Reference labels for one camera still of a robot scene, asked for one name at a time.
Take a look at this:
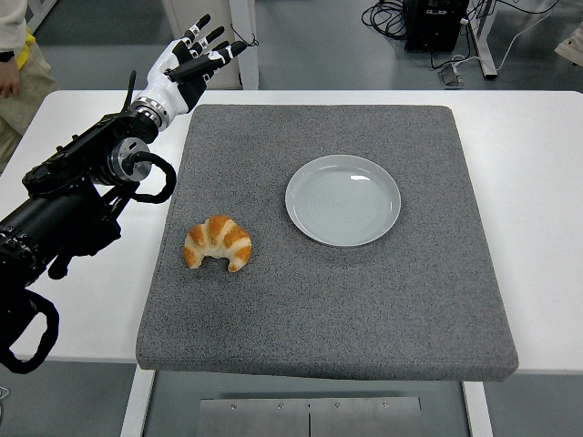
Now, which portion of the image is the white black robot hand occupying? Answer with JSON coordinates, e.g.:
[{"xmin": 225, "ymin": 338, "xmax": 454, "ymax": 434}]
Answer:
[{"xmin": 133, "ymin": 13, "xmax": 250, "ymax": 117}]

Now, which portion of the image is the golden croissant bread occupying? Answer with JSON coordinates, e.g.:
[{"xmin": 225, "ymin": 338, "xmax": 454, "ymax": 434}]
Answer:
[{"xmin": 182, "ymin": 214, "xmax": 253, "ymax": 273}]

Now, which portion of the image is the round grey plate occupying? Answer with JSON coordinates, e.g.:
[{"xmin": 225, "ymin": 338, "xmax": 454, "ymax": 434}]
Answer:
[{"xmin": 284, "ymin": 154, "xmax": 403, "ymax": 249}]

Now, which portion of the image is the person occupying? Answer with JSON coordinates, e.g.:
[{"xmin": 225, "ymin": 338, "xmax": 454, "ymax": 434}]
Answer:
[{"xmin": 0, "ymin": 0, "xmax": 59, "ymax": 177}]

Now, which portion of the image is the person's hand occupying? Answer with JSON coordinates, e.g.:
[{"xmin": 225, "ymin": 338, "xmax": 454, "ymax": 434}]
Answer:
[{"xmin": 0, "ymin": 58, "xmax": 22, "ymax": 99}]

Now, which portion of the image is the grey felt mat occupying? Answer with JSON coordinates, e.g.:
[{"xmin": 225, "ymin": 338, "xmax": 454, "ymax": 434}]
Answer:
[{"xmin": 135, "ymin": 104, "xmax": 520, "ymax": 382}]

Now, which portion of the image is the black computer case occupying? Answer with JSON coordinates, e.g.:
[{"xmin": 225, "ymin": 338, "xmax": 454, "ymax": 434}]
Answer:
[{"xmin": 403, "ymin": 0, "xmax": 470, "ymax": 53}]

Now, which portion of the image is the white table leg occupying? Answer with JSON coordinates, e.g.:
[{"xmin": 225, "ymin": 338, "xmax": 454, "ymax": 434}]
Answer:
[
  {"xmin": 462, "ymin": 381, "xmax": 495, "ymax": 437},
  {"xmin": 119, "ymin": 366, "xmax": 157, "ymax": 437}
]

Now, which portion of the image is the white desk leg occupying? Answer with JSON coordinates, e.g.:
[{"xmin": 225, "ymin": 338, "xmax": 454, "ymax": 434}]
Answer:
[{"xmin": 468, "ymin": 0, "xmax": 498, "ymax": 81}]

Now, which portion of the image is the black floor cable bundle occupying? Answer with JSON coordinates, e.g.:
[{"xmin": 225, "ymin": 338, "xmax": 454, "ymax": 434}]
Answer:
[{"xmin": 361, "ymin": 0, "xmax": 411, "ymax": 42}]

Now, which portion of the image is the white floor cable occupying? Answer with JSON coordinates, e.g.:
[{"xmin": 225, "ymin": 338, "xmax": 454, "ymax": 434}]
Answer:
[{"xmin": 494, "ymin": 0, "xmax": 562, "ymax": 72}]

